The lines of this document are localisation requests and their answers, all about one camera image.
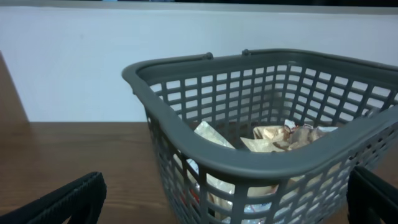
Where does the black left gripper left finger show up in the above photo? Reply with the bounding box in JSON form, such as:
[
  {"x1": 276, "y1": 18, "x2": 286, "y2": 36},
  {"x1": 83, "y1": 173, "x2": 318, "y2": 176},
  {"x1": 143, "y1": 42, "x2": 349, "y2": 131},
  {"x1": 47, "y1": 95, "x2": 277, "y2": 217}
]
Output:
[{"x1": 1, "y1": 172, "x2": 107, "y2": 224}]

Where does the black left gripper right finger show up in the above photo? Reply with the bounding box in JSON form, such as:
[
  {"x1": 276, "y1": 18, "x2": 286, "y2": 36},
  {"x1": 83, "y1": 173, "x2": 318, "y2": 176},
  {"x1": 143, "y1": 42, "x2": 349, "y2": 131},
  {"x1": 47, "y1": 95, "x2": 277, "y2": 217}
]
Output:
[{"x1": 346, "y1": 166, "x2": 397, "y2": 224}]

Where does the grey plastic slotted basket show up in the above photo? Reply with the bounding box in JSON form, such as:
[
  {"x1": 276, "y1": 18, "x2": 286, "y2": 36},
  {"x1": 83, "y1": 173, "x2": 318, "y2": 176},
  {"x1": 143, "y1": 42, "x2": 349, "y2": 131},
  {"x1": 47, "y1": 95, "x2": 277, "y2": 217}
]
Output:
[{"x1": 122, "y1": 49, "x2": 397, "y2": 223}]

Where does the beige cookie pouch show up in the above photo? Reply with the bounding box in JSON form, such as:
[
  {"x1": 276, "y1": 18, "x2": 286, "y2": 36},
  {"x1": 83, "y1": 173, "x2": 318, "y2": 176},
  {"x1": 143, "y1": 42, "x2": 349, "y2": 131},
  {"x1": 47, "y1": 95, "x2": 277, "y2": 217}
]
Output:
[{"x1": 241, "y1": 119, "x2": 338, "y2": 153}]

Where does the tan powder bag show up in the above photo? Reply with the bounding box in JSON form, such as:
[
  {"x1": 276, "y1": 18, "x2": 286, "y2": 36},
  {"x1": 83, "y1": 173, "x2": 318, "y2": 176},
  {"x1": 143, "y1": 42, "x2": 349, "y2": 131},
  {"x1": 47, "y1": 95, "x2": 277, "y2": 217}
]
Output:
[{"x1": 172, "y1": 120, "x2": 237, "y2": 218}]

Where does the orange spaghetti pasta packet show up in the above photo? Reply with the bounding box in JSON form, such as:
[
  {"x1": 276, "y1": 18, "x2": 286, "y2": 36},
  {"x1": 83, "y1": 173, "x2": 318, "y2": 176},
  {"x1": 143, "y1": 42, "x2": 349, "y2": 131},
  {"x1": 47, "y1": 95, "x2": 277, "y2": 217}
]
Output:
[{"x1": 180, "y1": 189, "x2": 200, "y2": 207}]

